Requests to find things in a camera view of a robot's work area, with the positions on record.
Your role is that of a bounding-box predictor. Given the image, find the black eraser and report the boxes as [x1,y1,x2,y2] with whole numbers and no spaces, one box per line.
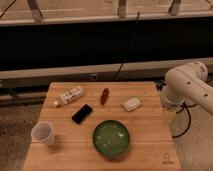
[72,104,93,124]

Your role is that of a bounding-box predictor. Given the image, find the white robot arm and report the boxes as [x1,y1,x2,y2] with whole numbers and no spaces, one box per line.
[160,61,213,115]

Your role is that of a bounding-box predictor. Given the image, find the white ceramic cup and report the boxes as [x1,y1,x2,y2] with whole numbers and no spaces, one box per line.
[31,121,55,146]

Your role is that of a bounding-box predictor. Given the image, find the brown oblong object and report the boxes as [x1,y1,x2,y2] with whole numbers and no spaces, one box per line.
[100,88,109,105]

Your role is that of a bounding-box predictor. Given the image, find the white soap bar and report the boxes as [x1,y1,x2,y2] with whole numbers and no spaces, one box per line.
[122,97,142,112]

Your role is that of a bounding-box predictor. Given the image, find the wooden cutting board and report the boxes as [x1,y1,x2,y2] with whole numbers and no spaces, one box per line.
[23,82,181,171]

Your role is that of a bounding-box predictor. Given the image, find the green bowl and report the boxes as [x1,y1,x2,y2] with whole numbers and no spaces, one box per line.
[92,120,130,159]

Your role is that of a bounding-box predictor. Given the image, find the black cable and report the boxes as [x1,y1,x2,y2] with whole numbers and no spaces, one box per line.
[111,10,142,81]

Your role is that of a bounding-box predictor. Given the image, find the black floor cables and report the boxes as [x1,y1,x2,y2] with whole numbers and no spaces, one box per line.
[155,79,198,140]

